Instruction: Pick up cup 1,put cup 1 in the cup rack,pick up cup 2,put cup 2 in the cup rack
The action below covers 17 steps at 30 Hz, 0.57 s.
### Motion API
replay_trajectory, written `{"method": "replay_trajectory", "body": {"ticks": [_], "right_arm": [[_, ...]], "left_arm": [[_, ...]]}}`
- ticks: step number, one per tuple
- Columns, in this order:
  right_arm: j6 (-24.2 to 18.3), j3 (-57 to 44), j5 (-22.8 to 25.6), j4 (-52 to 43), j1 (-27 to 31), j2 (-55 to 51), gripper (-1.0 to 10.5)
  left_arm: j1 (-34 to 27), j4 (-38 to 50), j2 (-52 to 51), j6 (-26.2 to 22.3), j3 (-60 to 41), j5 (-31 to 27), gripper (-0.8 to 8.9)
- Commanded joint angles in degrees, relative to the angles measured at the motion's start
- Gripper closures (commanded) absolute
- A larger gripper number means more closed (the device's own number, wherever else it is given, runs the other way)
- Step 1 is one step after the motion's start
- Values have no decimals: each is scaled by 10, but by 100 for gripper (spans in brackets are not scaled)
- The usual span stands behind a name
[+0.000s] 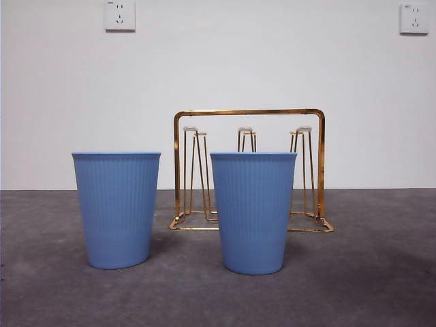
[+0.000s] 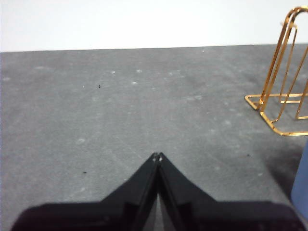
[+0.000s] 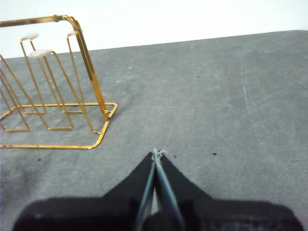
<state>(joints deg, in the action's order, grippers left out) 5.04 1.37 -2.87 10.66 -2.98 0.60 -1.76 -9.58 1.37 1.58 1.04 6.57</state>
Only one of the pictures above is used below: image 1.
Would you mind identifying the blue ribbed plastic cup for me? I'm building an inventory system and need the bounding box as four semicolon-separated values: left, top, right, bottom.
71;151;163;270
209;151;298;275

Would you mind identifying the gold wire cup rack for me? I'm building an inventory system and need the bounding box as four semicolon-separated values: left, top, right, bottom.
168;108;335;234

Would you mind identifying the white wall socket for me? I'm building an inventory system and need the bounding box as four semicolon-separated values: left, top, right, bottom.
104;0;136;33
399;3;430;35

